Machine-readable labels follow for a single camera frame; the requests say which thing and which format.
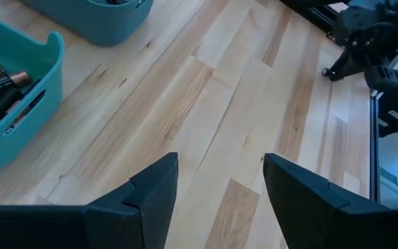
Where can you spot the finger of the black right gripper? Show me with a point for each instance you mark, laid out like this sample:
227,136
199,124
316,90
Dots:
345,67

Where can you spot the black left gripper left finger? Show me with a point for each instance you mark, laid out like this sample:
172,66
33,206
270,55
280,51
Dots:
133,214

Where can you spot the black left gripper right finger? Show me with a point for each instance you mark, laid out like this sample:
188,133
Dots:
323,214

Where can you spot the black and silver AA battery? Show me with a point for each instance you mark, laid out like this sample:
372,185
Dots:
325,72

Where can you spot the teal plastic bin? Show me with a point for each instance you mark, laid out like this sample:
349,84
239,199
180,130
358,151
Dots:
29,114

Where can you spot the dark blue-grey plastic bin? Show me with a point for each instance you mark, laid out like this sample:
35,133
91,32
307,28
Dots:
99,20

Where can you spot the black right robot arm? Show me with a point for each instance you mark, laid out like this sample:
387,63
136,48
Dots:
368,14

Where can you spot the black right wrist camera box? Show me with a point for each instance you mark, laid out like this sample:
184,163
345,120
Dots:
383,77

